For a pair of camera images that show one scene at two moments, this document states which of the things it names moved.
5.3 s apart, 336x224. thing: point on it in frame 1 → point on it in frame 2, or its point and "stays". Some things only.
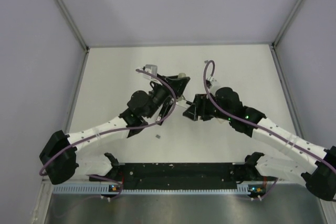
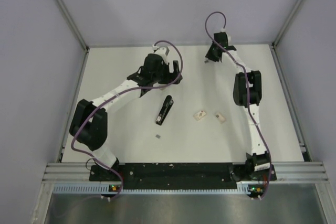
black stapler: x=166 y=106 stays
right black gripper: x=200 y=107 → x=213 y=53
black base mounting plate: x=179 y=176 stays
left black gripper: x=171 y=93 → x=171 y=74
